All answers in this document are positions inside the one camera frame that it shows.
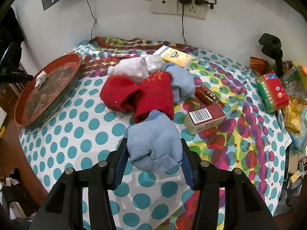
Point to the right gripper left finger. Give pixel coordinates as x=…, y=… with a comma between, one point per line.
x=117, y=161

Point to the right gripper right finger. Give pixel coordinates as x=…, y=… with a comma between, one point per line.
x=191, y=167

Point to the white sock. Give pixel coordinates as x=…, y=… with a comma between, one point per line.
x=134, y=69
x=41, y=79

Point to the light blue sock front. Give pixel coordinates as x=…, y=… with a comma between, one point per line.
x=154, y=145

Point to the light blue sock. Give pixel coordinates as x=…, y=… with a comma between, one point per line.
x=154, y=145
x=182, y=83

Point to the red candy wrapper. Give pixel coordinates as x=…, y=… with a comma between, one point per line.
x=207, y=96

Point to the red sock with gold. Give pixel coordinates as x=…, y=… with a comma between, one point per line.
x=155, y=94

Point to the light blue sock back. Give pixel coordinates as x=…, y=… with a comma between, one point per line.
x=182, y=83

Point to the white sock back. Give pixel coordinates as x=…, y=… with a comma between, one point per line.
x=134, y=69

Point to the dark hanging clothes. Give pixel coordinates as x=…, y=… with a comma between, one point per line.
x=10, y=31

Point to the red round tray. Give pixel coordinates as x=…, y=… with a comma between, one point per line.
x=36, y=106

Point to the polka dot tablecloth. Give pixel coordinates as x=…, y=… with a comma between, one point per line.
x=83, y=131

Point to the green red medicine box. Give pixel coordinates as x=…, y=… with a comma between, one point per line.
x=272, y=92

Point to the yellow snack packet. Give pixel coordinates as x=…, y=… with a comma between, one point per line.
x=292, y=115

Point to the yellow medicine box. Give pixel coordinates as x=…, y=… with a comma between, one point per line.
x=175, y=56

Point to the red snack packet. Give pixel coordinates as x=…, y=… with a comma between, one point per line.
x=258, y=65

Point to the clear plastic snack bag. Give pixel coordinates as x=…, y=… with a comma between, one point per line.
x=294, y=82

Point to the black phone holder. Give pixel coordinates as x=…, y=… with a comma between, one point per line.
x=271, y=47

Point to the black plug right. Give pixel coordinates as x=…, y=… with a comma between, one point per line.
x=204, y=2

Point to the white wall socket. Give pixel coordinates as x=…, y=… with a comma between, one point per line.
x=174, y=7

